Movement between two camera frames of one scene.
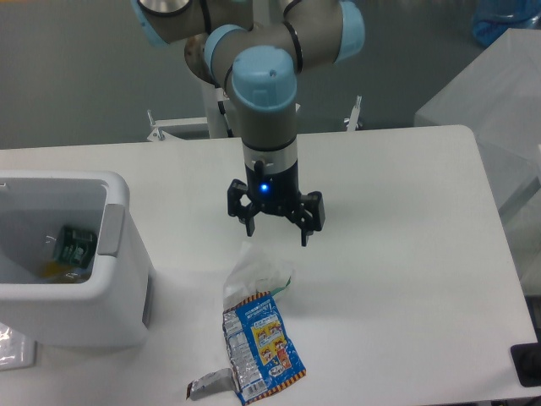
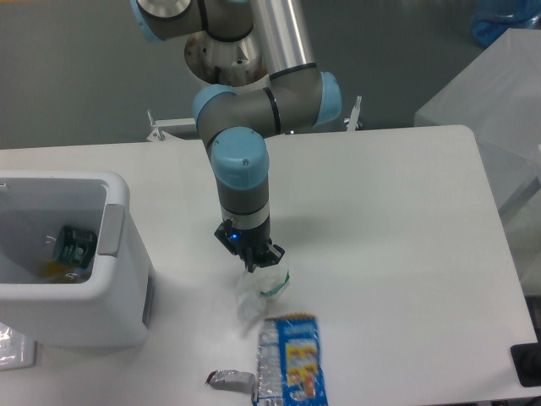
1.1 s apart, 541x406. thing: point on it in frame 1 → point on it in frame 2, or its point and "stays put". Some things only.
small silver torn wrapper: (210, 384) → (231, 379)
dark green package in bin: (76, 246) stays put
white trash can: (114, 309) stays put
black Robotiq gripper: (276, 192) → (254, 246)
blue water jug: (492, 18) stays put
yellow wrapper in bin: (56, 272) stays put
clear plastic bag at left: (17, 350) stays put
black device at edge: (527, 359) stays put
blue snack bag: (262, 355) → (290, 364)
